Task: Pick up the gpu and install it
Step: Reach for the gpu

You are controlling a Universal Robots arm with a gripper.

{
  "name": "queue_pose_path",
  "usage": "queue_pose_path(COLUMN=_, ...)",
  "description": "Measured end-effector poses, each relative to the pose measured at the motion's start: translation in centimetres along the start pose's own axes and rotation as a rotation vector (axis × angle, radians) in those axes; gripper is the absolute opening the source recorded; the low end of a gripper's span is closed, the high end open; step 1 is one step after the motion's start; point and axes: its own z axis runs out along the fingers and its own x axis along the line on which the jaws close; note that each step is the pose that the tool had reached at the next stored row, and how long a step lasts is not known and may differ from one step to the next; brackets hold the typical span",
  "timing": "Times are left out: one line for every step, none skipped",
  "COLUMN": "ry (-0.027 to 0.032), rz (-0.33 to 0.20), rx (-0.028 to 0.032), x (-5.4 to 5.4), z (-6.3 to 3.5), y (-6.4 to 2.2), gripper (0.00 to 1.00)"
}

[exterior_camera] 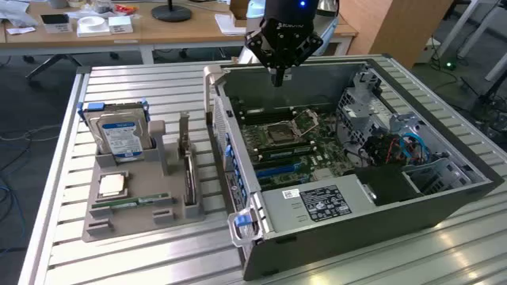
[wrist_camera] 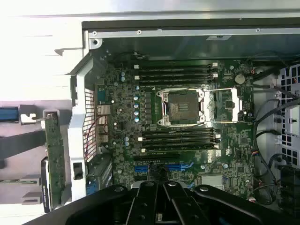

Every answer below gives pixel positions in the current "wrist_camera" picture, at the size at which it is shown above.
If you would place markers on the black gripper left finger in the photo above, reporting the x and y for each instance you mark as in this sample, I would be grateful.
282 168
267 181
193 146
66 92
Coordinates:
100 206

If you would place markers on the hard disk blue carrier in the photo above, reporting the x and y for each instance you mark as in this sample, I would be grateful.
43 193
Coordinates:
9 114

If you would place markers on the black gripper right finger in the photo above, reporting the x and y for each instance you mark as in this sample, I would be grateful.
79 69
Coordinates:
211 204

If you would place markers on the tall perforated disk bay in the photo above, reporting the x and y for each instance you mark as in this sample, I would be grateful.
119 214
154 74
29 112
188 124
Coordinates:
293 117

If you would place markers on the dark grey PC case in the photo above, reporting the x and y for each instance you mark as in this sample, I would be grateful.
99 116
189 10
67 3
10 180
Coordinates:
164 49

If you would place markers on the small finned silver heatsink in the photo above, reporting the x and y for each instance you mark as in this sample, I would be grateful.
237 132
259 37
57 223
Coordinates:
103 110

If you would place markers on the silver chipset heatsink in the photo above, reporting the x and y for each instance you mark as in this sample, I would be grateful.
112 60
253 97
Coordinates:
211 181

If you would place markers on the metal socket cover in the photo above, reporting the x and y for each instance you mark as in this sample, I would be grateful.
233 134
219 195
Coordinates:
235 105

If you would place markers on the black expansion slot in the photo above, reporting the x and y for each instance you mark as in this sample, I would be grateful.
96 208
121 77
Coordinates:
157 157

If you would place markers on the CPU socket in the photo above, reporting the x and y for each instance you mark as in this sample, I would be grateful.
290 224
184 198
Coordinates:
182 107

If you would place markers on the blue video port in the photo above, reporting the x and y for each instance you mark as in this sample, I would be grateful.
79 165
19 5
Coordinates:
92 187

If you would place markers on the green RAM stick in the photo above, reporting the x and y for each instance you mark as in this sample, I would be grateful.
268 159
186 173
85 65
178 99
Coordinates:
14 182

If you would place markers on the blue expansion slot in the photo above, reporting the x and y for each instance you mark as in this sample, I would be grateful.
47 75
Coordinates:
140 168

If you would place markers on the grey parts rack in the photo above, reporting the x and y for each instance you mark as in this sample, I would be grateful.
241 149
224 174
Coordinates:
28 110

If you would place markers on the green motherboard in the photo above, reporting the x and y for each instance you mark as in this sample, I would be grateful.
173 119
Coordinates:
126 105

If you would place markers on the black RAM slot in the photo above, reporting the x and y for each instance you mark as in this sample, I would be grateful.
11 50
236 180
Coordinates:
175 77
175 71
175 82
178 143
178 137
175 66
178 131
178 149

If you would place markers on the black plastic shroud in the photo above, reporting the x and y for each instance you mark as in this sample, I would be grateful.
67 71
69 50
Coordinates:
290 187

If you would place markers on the silver coin battery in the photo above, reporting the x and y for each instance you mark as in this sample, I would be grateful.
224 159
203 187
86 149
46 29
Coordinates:
240 79

